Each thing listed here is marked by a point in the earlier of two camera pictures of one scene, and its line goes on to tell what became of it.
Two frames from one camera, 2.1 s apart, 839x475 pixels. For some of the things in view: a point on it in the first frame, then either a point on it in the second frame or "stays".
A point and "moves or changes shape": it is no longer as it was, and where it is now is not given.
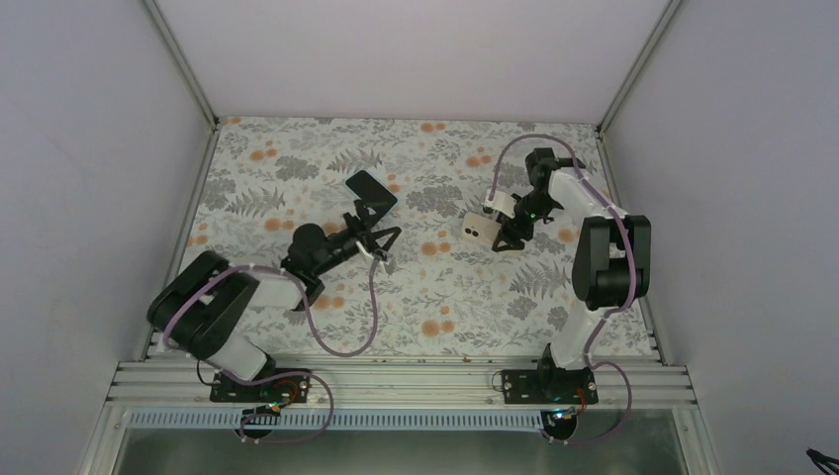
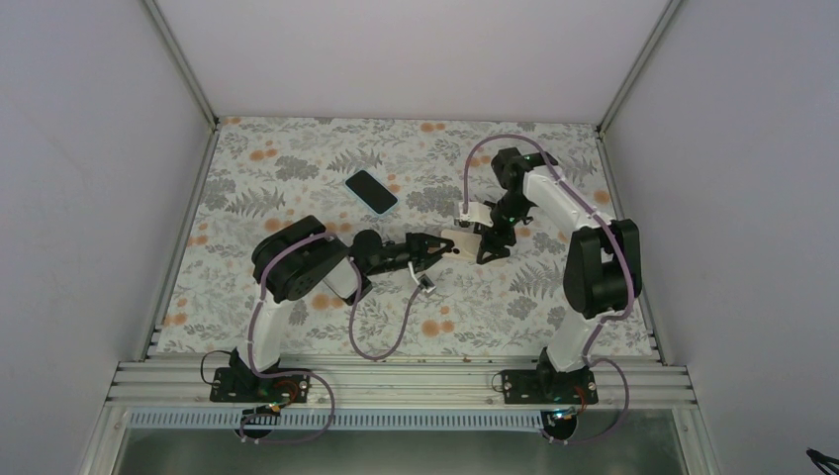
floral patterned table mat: x=482 y=262 stays
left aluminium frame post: x=183 y=62 stays
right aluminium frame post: x=605 y=121 stays
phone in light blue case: x=372 y=192 stays
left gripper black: x=363 y=236 to x=418 y=245
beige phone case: x=480 y=230 moves or changes shape
